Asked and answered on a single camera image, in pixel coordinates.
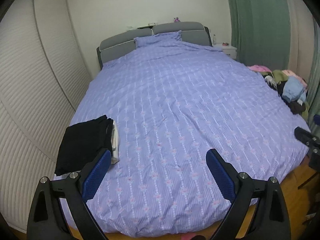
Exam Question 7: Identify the black pants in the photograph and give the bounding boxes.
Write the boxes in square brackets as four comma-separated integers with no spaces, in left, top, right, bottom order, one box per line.
[55,115,113,176]

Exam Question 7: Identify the dark brown garment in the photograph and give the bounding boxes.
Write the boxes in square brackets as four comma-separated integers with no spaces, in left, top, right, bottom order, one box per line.
[288,101,306,115]

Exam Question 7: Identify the light blue garment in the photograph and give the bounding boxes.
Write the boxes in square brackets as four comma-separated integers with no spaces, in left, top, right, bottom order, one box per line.
[281,76,306,103]

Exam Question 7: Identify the olive green garment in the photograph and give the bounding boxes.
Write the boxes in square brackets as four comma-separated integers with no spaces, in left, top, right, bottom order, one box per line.
[272,69,289,83]

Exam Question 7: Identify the black white patterned garment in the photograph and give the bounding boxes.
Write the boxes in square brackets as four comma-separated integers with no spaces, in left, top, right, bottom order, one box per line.
[264,75,277,90]

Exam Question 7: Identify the pink garment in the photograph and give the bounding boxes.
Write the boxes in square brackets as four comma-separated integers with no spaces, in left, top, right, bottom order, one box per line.
[247,64,272,73]

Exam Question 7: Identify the folded cream garment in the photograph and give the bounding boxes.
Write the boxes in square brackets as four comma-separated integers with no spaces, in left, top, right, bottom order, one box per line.
[111,121,119,164]

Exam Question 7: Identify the white nightstand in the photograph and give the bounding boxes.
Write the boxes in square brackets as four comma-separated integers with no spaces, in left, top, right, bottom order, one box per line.
[214,43,238,60]

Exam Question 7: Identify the green curtain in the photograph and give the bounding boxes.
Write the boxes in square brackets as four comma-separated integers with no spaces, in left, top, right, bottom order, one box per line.
[228,0,291,70]

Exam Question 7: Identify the purple patterned bed cover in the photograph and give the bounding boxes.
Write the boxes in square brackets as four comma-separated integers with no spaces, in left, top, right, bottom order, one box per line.
[71,40,308,237]

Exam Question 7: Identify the white ribbed wardrobe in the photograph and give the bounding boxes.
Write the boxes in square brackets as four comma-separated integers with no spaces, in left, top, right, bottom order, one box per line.
[1,0,91,232]

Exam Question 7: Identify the grey upholstered headboard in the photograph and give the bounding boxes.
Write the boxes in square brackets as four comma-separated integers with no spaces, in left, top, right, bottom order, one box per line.
[97,22,213,68]

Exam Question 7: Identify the purple patterned pillow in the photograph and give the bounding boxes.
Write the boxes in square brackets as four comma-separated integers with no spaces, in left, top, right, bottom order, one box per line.
[134,30,182,48]

